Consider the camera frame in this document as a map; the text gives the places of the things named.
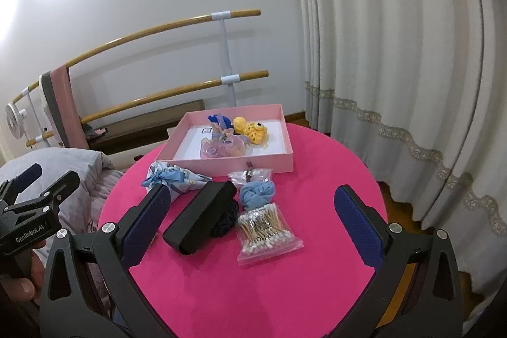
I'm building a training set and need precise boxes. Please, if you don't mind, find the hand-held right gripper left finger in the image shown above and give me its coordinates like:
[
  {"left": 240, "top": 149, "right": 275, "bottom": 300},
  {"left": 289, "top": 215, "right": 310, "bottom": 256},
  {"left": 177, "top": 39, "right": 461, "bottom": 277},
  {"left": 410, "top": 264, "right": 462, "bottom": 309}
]
[{"left": 40, "top": 185, "right": 172, "bottom": 338}]

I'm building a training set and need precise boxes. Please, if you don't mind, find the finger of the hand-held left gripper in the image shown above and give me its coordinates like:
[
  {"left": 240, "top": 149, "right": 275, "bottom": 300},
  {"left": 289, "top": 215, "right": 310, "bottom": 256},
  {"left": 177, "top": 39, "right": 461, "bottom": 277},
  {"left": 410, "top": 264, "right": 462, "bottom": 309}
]
[
  {"left": 6, "top": 170, "right": 80, "bottom": 217},
  {"left": 0, "top": 163, "right": 43, "bottom": 205}
]

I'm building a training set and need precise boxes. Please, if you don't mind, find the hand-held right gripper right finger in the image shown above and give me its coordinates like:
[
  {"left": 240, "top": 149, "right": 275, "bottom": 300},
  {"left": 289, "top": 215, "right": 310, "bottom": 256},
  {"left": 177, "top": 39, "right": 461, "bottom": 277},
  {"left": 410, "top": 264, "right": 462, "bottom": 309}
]
[{"left": 334, "top": 184, "right": 463, "bottom": 338}]

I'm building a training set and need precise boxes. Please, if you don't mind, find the blue printed ribbon pouch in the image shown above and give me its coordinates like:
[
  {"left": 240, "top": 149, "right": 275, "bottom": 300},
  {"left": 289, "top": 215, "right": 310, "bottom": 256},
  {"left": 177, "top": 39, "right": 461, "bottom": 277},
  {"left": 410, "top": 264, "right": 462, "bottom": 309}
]
[{"left": 141, "top": 160, "right": 213, "bottom": 201}]

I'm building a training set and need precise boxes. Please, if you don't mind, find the black leather case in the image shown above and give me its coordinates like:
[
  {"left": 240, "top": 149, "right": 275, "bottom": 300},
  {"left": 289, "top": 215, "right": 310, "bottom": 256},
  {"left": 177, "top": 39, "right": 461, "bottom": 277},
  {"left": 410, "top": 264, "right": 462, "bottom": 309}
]
[{"left": 163, "top": 180, "right": 238, "bottom": 256}]

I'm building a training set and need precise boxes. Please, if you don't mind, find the bag of cotton swabs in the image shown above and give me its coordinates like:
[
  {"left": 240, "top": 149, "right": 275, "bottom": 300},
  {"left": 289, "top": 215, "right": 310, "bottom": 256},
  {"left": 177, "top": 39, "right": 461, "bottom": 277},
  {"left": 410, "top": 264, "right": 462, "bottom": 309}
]
[{"left": 236, "top": 203, "right": 305, "bottom": 266}]

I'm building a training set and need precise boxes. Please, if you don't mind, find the pink cardboard box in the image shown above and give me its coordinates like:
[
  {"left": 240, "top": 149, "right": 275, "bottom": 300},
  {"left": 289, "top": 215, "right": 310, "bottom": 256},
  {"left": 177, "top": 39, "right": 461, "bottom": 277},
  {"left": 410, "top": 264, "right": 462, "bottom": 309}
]
[{"left": 155, "top": 104, "right": 294, "bottom": 177}]

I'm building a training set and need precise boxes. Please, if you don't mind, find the person's left hand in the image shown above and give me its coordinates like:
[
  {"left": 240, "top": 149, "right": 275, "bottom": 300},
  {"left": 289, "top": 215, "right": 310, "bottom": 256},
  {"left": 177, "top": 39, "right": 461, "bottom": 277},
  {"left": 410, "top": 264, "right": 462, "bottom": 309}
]
[{"left": 0, "top": 243, "right": 50, "bottom": 303}]

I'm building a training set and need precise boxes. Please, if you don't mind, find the grey pink quilt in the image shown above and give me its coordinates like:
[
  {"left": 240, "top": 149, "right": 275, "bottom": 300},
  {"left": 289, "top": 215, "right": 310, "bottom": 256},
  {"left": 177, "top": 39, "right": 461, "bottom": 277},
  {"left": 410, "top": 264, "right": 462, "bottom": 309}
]
[{"left": 0, "top": 147, "right": 128, "bottom": 327}]

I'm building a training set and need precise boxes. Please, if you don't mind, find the small white fan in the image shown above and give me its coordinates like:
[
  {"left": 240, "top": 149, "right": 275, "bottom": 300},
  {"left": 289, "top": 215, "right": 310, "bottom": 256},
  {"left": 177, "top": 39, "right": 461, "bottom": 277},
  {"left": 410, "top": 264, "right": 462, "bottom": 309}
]
[{"left": 5, "top": 102, "right": 31, "bottom": 133}]

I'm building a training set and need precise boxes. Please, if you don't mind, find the small grey pink cloth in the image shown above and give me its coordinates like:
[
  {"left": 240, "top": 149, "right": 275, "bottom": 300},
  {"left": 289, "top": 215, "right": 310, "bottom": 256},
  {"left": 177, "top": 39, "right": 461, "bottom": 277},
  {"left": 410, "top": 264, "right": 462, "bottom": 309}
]
[{"left": 85, "top": 124, "right": 108, "bottom": 141}]

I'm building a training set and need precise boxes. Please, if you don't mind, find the white barre stand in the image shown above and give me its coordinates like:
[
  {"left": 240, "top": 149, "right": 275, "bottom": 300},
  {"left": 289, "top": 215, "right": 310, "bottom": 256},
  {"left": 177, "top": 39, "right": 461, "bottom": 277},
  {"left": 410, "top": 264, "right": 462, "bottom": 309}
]
[
  {"left": 211, "top": 11, "right": 241, "bottom": 109},
  {"left": 22, "top": 84, "right": 53, "bottom": 135}
]

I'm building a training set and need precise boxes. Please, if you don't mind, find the pink grey hanging mat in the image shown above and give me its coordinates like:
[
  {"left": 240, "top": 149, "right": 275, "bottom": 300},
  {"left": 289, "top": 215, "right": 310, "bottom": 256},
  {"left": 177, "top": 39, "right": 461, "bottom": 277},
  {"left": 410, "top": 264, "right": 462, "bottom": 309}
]
[{"left": 38, "top": 63, "right": 90, "bottom": 151}]

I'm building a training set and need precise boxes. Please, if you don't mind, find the dark navy scrunchie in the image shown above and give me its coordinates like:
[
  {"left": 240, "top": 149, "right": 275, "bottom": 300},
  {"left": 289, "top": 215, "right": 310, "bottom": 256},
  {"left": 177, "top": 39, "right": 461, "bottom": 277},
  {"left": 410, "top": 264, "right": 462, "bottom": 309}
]
[{"left": 208, "top": 199, "right": 241, "bottom": 238}]

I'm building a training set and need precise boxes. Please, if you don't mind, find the low white brown cabinet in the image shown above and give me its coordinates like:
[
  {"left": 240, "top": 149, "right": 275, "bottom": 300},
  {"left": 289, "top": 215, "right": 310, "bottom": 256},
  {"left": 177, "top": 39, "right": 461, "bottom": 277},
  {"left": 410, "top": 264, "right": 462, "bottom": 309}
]
[{"left": 84, "top": 99, "right": 207, "bottom": 155}]

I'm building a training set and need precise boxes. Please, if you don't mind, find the light blue scrunchie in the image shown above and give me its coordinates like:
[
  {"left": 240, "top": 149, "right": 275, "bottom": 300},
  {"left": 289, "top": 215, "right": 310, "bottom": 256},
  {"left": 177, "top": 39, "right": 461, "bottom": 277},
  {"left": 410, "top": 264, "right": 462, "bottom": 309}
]
[{"left": 238, "top": 180, "right": 276, "bottom": 210}]

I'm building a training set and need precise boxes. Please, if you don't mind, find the pink organza pouch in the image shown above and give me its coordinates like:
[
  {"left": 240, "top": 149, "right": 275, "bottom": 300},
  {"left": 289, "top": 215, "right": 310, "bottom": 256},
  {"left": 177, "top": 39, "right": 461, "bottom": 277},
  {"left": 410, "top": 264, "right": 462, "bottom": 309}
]
[{"left": 199, "top": 127, "right": 247, "bottom": 159}]

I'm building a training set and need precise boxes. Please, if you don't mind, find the blue crochet piece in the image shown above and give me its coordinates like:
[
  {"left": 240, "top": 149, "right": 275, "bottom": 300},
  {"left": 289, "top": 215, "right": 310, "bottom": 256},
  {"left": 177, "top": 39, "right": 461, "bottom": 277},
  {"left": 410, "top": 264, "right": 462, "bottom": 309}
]
[{"left": 207, "top": 112, "right": 234, "bottom": 133}]

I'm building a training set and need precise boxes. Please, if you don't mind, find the yellow crochet toy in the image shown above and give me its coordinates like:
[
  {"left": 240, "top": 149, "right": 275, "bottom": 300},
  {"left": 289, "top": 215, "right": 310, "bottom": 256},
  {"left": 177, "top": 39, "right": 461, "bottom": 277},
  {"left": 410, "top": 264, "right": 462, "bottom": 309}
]
[{"left": 232, "top": 117, "right": 270, "bottom": 149}]

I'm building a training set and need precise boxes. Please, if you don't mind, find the cream lace-trimmed curtain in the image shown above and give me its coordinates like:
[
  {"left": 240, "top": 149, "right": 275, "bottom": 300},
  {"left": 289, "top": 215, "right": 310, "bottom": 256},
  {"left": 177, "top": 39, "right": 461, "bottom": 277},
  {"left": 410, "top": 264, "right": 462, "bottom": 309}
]
[{"left": 288, "top": 0, "right": 507, "bottom": 240}]

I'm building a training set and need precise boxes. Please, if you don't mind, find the short wooden barre rail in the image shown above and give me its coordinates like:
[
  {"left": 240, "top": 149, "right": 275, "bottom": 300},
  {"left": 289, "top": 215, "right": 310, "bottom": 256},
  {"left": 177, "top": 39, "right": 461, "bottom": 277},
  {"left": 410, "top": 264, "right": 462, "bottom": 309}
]
[{"left": 25, "top": 71, "right": 269, "bottom": 148}]

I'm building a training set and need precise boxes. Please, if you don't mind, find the long wooden barre rail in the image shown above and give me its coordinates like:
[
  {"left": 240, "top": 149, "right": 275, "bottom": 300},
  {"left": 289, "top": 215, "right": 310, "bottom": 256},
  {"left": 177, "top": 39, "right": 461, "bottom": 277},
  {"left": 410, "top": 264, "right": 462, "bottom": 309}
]
[{"left": 11, "top": 9, "right": 262, "bottom": 106}]

